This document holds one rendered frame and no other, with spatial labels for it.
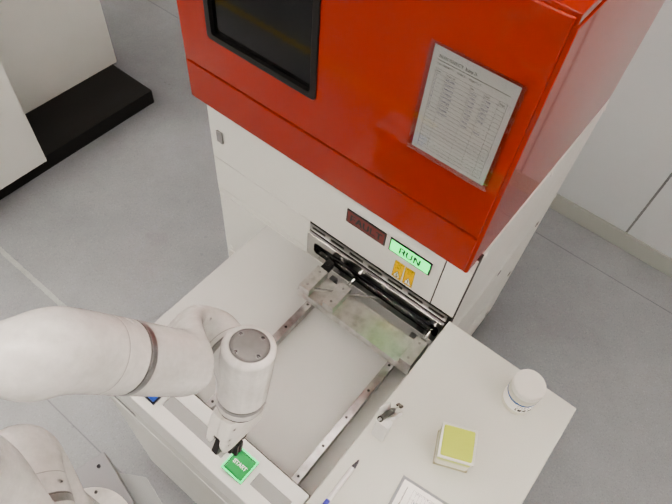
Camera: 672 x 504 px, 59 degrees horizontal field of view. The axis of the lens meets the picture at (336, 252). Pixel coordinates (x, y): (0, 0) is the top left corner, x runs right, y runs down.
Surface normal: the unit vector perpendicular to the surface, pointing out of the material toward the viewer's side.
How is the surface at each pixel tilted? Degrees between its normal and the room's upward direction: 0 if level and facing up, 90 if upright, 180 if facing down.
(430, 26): 90
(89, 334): 54
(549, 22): 90
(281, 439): 0
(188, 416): 0
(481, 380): 0
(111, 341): 59
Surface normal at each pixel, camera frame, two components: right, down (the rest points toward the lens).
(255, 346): 0.20, -0.69
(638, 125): -0.62, 0.62
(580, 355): 0.07, -0.57
